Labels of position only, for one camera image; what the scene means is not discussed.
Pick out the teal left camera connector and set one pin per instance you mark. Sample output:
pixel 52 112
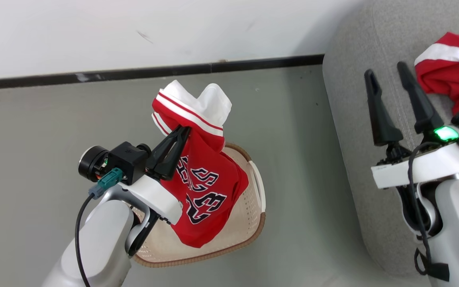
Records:
pixel 109 179

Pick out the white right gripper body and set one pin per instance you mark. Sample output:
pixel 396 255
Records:
pixel 436 165

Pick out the cream laundry basket brown rim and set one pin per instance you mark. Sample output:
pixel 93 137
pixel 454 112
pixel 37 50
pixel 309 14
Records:
pixel 245 207

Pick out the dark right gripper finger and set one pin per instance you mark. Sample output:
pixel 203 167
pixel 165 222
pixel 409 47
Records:
pixel 422 111
pixel 383 123

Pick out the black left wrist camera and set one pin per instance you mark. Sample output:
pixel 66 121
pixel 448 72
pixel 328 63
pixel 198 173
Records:
pixel 128 159

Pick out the red number 23 jersey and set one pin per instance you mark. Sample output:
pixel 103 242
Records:
pixel 209 159

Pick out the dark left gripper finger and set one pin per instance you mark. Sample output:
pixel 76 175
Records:
pixel 157 155
pixel 171 165

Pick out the red shorts with white band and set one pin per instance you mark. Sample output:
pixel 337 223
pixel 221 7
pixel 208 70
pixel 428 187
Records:
pixel 448 79

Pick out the grey fabric sofa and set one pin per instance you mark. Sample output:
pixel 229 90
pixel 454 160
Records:
pixel 357 119

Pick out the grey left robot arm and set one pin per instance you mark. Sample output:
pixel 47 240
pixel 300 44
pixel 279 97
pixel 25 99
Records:
pixel 102 243

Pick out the black baseboard strip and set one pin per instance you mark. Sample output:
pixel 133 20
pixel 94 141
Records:
pixel 134 73

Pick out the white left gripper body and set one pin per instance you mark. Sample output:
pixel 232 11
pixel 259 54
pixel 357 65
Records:
pixel 157 199

